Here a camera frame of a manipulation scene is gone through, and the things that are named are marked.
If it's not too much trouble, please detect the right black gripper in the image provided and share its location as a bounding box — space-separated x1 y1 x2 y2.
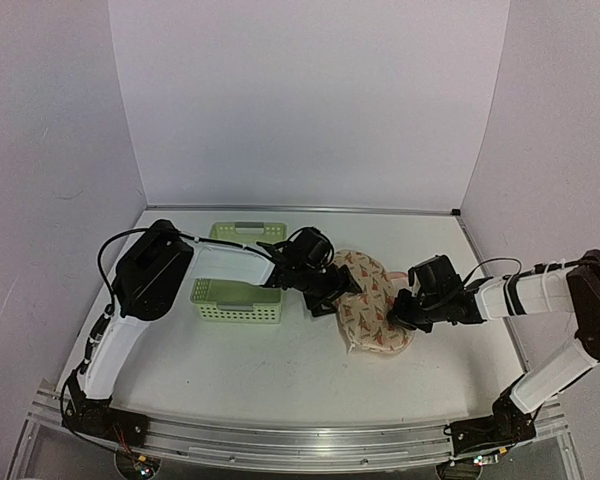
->
389 290 447 334

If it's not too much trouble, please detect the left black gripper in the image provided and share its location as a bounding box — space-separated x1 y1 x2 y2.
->
296 265 363 320

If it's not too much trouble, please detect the patterned beige laundry bag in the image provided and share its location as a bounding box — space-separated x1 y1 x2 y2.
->
334 250 415 355

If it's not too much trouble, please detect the green plastic basket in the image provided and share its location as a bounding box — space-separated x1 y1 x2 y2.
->
190 222 287 324

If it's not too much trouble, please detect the pink bra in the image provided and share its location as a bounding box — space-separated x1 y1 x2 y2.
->
387 271 408 282

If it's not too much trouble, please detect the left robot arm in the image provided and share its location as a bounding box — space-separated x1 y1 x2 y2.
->
66 219 362 437

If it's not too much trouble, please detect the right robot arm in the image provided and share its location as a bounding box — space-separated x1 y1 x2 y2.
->
387 250 600 443

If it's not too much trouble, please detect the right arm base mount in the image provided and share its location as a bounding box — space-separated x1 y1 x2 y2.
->
443 386 540 457

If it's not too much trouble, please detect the aluminium front rail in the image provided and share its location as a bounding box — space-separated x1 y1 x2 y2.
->
9 399 581 480

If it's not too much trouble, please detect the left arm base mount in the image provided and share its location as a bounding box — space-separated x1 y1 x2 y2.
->
59 371 149 447

